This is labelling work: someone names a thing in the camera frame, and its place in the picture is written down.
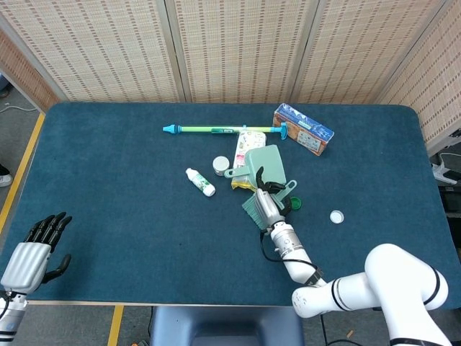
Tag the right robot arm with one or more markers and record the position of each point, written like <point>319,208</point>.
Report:
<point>299,266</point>

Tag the green dustpan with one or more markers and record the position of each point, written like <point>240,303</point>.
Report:
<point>270,162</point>

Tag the green blue water squirter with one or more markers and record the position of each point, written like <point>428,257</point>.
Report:
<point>201,129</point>

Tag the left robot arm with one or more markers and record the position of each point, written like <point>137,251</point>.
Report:
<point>11,313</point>

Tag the small jar with white lid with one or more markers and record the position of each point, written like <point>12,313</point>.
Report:
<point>220,164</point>

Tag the dark blue table mat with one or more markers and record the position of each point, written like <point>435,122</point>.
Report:
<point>108,180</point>

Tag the black box on floor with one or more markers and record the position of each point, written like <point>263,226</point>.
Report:
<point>450,200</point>

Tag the small white bottle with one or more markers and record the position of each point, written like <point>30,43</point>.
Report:
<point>200,182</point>

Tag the woven bamboo screen panel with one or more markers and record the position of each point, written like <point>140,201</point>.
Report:
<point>436,79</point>
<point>101,47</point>
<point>241,47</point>
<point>363,47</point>
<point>21,75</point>

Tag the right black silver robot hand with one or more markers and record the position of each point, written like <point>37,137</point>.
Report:
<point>268,210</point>

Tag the blue brown carton box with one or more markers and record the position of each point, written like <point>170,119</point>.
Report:
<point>302,129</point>

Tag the white shoe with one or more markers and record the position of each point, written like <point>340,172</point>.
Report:
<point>4,180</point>

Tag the white yellow snack packet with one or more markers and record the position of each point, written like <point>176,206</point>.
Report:
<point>248,140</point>

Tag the white bottle cap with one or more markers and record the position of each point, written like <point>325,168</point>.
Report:
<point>336,216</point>

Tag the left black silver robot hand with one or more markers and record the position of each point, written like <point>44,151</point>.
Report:
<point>25,265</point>

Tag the green bottle cap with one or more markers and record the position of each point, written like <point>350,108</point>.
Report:
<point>297,203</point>

